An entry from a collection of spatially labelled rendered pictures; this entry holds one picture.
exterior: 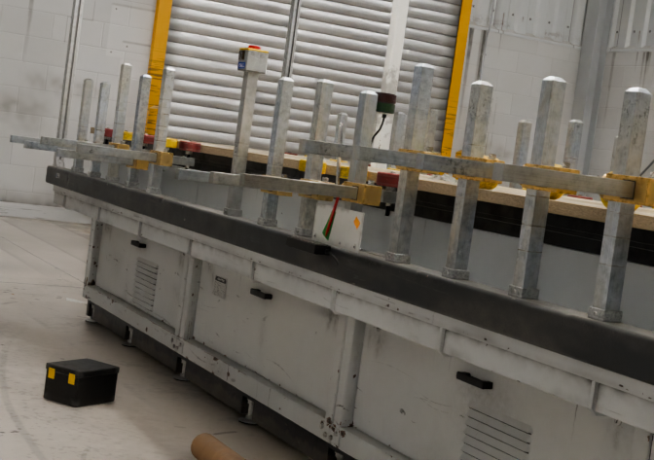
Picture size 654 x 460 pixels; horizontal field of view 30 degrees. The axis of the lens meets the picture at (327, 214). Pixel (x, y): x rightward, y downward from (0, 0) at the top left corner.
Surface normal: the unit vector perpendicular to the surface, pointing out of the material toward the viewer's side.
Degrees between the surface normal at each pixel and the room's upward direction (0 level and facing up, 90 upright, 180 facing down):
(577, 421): 90
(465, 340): 90
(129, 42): 90
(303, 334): 90
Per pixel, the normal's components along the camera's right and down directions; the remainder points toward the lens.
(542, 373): -0.88, -0.10
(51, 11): 0.46, 0.11
